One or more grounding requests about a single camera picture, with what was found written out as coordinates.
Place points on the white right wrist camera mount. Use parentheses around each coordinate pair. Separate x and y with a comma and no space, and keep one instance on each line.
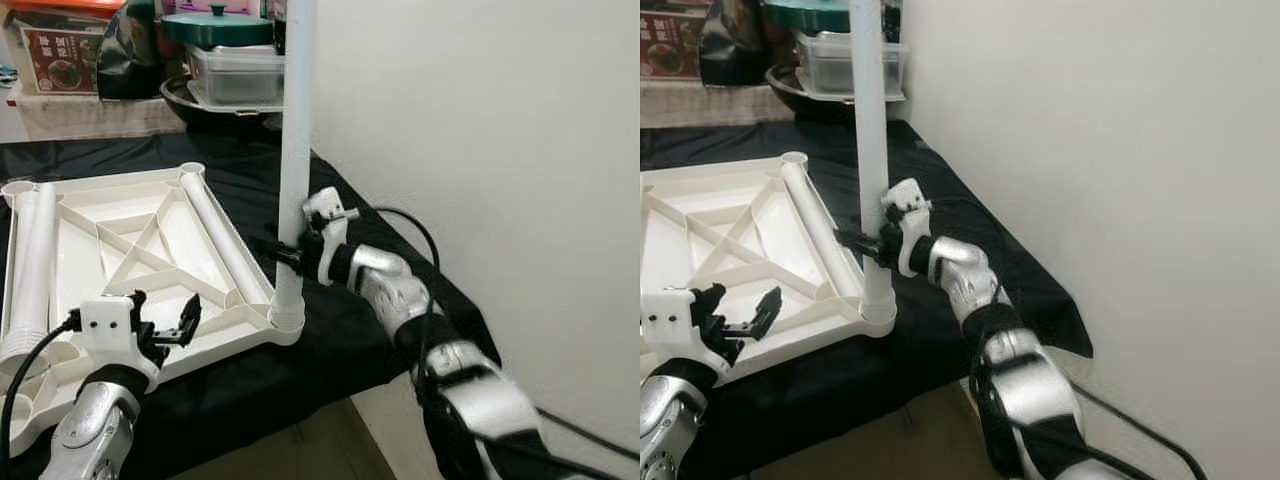
(325,205)
(905,195)

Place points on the black glossy bag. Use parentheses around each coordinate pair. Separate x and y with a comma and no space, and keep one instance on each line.
(735,45)
(130,60)

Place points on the dark green lidded pot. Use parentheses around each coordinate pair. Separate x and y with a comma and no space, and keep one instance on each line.
(810,15)
(215,30)

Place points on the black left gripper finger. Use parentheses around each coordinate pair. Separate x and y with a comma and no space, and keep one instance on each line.
(712,300)
(190,318)
(768,312)
(137,304)

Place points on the black wok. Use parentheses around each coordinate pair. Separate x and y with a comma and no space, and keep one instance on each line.
(200,110)
(800,95)

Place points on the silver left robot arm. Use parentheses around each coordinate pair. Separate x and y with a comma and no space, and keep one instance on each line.
(95,425)
(665,420)

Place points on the clear plastic lidded container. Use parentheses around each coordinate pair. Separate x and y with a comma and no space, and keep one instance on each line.
(830,65)
(235,75)

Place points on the pink plastic container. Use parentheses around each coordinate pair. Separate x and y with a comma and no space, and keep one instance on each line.
(190,6)

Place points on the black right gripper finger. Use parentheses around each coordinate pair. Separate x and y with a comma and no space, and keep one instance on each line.
(278,252)
(857,243)

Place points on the beige cloth covered bench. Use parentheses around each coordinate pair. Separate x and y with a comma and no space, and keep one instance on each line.
(90,118)
(700,105)

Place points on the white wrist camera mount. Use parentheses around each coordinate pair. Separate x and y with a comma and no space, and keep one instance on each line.
(905,195)
(325,205)
(670,320)
(110,320)

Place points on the black table cloth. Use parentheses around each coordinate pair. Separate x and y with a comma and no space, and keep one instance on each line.
(900,400)
(330,340)

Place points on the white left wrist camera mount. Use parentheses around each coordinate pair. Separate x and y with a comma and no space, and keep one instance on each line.
(110,320)
(670,320)

